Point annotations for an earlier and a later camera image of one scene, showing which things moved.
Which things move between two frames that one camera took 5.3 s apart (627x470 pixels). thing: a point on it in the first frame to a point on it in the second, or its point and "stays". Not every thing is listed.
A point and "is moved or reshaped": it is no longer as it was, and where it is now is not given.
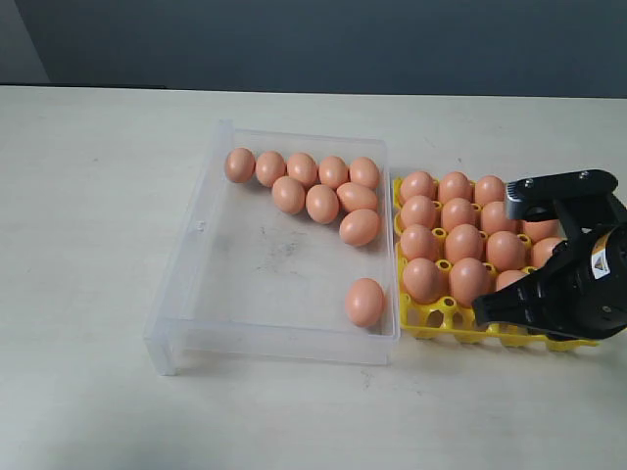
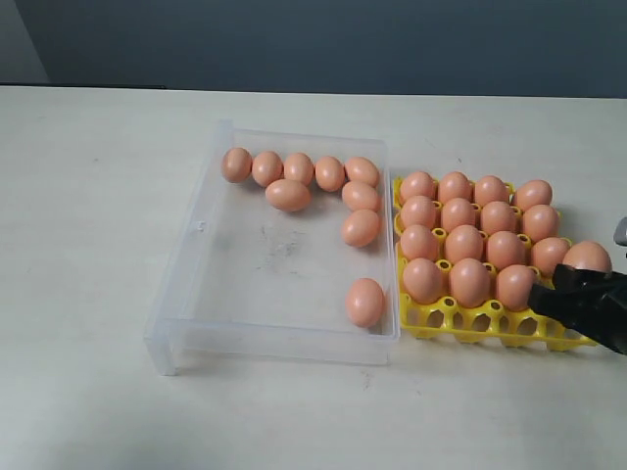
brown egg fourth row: x=359 y=227 stays
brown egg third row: x=322 y=204 is moved or reshaped
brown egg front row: x=423 y=280 stays
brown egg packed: x=455 y=185 stays
